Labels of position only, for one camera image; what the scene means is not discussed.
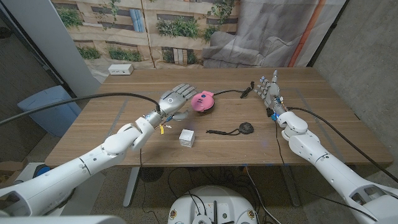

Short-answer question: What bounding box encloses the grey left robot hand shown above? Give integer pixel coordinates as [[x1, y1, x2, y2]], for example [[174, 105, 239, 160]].
[[143, 83, 198, 128]]

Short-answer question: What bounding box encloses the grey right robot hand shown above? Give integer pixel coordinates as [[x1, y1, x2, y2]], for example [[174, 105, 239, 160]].
[[254, 69, 287, 117]]

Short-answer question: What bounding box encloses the pink mini sandwich press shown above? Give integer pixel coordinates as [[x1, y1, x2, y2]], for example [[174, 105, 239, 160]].
[[190, 90, 215, 113]]

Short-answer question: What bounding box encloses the small white package box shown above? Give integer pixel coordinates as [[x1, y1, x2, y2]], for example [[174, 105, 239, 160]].
[[178, 128, 196, 148]]

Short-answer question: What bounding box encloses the printed backdrop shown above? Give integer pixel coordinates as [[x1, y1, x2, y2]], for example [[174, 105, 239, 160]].
[[51, 0, 348, 84]]

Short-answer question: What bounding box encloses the white power strip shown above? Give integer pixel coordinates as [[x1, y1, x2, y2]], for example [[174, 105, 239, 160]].
[[108, 63, 134, 76]]

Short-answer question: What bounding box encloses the black round floor fan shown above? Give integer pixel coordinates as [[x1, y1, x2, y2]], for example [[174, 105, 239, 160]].
[[139, 167, 165, 183]]

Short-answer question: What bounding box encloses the white table leg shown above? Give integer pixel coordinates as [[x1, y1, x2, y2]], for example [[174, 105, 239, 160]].
[[123, 167, 141, 208], [281, 164, 301, 208]]

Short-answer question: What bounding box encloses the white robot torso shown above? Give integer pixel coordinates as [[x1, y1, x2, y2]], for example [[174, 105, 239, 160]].
[[167, 185, 258, 224]]

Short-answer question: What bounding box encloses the blue plastic bin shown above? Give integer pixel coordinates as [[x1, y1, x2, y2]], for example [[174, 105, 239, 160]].
[[17, 85, 82, 138]]

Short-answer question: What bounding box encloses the white pillar panel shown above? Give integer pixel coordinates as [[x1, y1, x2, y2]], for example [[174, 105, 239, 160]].
[[1, 0, 102, 98]]

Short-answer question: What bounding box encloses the black press power cord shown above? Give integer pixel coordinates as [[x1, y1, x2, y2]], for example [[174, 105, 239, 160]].
[[213, 81, 256, 99]]

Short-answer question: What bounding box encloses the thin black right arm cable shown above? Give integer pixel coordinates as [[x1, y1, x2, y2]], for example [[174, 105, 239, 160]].
[[274, 119, 379, 222]]

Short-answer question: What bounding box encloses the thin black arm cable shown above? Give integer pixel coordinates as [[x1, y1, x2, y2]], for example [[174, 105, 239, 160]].
[[274, 119, 379, 222], [139, 148, 161, 224]]

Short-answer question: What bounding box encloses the black round cap with strap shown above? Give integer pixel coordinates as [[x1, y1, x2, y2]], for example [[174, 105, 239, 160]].
[[206, 122, 254, 136]]

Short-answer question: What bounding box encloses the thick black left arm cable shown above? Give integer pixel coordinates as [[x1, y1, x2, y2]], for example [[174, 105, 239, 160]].
[[0, 92, 162, 126]]

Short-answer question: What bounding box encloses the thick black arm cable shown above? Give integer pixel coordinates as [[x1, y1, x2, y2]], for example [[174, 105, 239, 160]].
[[287, 106, 398, 184], [0, 92, 162, 126]]

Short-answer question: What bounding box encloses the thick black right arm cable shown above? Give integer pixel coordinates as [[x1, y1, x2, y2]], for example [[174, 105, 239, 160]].
[[287, 106, 398, 184]]

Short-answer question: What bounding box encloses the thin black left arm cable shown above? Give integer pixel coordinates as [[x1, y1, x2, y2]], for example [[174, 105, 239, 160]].
[[139, 148, 161, 224]]

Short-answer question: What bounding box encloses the white floor cable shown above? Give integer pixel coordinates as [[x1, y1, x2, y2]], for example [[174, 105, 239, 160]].
[[244, 166, 282, 224]]

